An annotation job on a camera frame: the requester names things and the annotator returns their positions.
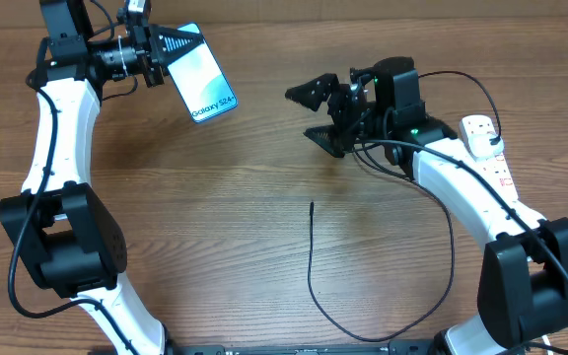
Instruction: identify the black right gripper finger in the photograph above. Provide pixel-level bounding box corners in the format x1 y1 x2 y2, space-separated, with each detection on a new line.
304 125 345 158
285 73 339 111

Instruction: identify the blue Galaxy smartphone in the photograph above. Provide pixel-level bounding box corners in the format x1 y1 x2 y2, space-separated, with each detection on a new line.
168 41 239 123

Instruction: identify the black charger cable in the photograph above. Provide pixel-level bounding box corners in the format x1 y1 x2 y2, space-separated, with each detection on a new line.
306 70 505 344

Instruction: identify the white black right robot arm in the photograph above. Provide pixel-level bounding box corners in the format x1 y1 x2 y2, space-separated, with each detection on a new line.
285 56 568 354

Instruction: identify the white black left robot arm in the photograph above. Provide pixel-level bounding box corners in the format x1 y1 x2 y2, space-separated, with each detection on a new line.
0 0 204 354

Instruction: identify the white charger plug adapter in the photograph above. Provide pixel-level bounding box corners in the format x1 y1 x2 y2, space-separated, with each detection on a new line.
467 133 504 160

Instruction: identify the white power strip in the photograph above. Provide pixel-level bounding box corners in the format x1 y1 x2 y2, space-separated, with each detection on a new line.
459 114 519 202

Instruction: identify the brown cardboard backdrop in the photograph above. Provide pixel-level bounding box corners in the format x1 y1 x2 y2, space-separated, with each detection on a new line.
0 0 568 29

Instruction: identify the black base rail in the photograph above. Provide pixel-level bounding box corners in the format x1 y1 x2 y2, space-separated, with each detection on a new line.
165 339 443 355

